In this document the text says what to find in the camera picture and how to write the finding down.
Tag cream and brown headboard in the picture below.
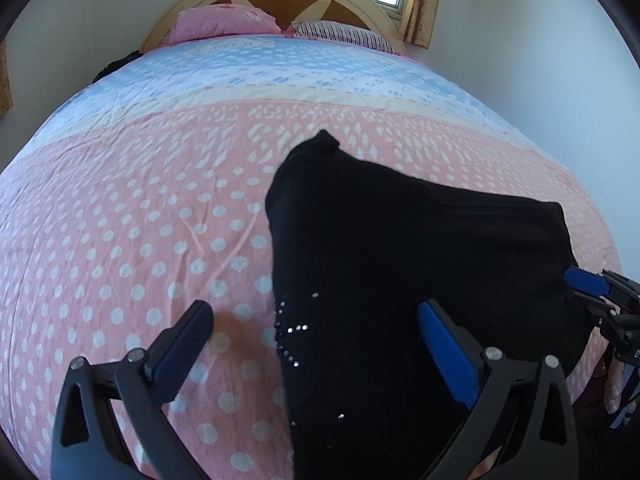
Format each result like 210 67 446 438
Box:
140 0 408 56

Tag pink blue polka dot bedspread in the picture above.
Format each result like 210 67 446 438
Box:
0 34 626 480

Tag pink pillow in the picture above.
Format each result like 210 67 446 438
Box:
169 4 282 45

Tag black pants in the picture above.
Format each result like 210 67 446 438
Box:
265 129 608 480

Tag striped pillow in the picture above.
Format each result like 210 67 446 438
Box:
291 21 396 53

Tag yellow patterned side curtain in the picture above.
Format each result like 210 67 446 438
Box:
0 40 13 116

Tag dark object beside bed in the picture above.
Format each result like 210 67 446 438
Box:
92 49 141 83

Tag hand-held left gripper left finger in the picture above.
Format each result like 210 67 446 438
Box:
50 300 216 480

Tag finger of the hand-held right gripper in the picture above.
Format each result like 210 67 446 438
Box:
565 292 608 328
564 266 613 298

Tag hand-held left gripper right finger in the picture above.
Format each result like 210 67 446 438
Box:
416 299 581 480

